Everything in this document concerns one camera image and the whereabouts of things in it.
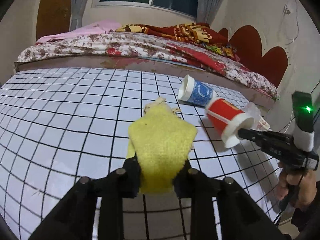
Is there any white bed frame red headboard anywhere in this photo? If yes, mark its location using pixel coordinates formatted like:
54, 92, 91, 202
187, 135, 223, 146
217, 25, 289, 90

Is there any person's right hand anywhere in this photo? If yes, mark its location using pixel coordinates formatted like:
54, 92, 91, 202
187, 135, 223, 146
278, 162, 318, 211

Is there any white checkered tablecloth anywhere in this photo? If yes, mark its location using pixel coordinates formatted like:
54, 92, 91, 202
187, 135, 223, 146
0, 67, 283, 240

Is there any grey curtain beside headboard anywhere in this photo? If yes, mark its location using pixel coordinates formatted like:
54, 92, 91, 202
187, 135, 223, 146
196, 0, 232, 25

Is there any red paper cup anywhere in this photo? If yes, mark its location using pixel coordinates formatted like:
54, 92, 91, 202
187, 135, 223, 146
205, 98, 255, 148

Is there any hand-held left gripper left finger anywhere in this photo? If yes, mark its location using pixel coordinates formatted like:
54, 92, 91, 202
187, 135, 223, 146
27, 159, 143, 240

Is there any grey curtain beside door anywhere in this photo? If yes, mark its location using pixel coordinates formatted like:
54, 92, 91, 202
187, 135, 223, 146
69, 0, 87, 30

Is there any red patterned blanket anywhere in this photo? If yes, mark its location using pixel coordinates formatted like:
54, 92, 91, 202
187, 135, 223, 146
115, 22, 240, 78

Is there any pink cloth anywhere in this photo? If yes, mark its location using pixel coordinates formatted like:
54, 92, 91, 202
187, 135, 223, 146
36, 19, 123, 44

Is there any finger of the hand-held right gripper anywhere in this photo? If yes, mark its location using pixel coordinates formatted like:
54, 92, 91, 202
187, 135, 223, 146
237, 127, 278, 147

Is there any wooden door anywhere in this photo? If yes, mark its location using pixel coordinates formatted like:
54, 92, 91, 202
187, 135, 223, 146
36, 0, 75, 40

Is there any yellow cloth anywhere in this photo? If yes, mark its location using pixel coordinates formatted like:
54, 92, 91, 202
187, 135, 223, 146
128, 97, 198, 195

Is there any clear plastic cup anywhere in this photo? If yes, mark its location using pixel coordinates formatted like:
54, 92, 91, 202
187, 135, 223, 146
244, 102, 263, 125

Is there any bed with floral blanket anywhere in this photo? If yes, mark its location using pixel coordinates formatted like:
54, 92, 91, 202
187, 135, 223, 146
16, 31, 278, 98

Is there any pinkish mattress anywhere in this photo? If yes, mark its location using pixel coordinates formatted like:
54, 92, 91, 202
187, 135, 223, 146
14, 55, 275, 110

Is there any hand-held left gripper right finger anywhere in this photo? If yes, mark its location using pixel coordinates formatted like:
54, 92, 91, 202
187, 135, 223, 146
173, 160, 288, 240

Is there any blue and white paper cup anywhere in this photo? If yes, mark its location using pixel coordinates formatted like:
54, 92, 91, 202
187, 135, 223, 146
178, 75, 217, 107

